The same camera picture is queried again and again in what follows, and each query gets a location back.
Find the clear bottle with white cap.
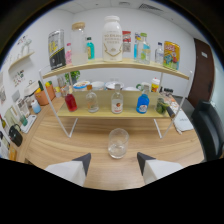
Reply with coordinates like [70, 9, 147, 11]
[110, 83, 124, 115]

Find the black soda water can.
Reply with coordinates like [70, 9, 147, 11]
[47, 29, 67, 71]

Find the clear glass tumbler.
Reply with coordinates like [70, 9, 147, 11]
[107, 127, 130, 160]

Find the white cloth bag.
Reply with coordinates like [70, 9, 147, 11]
[173, 109, 195, 133]

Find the two-tier wooden shelf rack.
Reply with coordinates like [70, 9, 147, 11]
[38, 58, 194, 139]

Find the black handbag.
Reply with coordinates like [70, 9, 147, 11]
[8, 123, 24, 148]

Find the black office chair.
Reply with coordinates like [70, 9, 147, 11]
[190, 99, 224, 163]

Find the blue liquid bottle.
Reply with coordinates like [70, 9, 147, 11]
[135, 85, 151, 115]

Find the red liquid bottle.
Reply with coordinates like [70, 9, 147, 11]
[64, 87, 79, 113]

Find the orange printed paper mat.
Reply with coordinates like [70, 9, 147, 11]
[163, 93, 180, 108]

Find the clear bottle with orange cap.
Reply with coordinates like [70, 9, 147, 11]
[85, 84, 100, 114]

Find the small blue and white jar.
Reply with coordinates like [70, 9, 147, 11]
[30, 99, 42, 115]

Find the orange box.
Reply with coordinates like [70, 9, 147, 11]
[34, 83, 56, 107]

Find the row of dark spice bottles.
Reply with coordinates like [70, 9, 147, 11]
[159, 87, 175, 95]

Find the white bowl with blue rim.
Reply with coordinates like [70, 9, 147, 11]
[72, 80, 91, 93]

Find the green potted plant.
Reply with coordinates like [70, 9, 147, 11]
[64, 70, 81, 86]

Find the brown door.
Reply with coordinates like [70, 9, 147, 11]
[187, 37, 216, 108]

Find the yellow printed can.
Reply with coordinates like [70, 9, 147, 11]
[162, 40, 181, 71]

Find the small pink bottle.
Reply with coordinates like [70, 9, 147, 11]
[65, 42, 73, 66]

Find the clear bottle with green cap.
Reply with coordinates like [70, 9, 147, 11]
[137, 32, 152, 65]

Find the teal glass bottle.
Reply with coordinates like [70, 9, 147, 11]
[86, 36, 96, 60]

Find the blue and white carton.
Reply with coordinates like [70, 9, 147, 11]
[133, 31, 142, 60]

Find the glass jar with cork lid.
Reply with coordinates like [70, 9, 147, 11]
[71, 21, 89, 66]

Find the red and white carton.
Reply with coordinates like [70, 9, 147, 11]
[122, 30, 132, 54]

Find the large white bottle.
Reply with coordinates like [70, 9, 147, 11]
[101, 15, 124, 63]

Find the wooden wall shelf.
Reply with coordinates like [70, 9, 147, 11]
[7, 49, 36, 73]

